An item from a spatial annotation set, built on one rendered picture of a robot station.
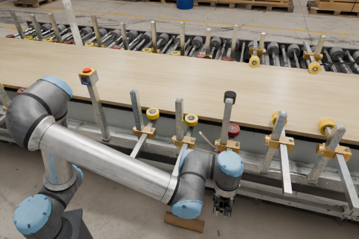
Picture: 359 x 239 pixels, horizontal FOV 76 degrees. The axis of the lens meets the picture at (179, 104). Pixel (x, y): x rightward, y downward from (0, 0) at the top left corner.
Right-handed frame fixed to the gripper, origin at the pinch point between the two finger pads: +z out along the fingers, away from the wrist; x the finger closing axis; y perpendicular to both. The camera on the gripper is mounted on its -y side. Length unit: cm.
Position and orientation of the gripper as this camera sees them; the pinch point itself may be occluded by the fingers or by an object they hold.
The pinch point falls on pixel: (221, 209)
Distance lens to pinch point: 114.3
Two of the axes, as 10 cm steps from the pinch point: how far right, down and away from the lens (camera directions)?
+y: -2.7, 5.9, -7.6
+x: 9.6, 1.5, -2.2
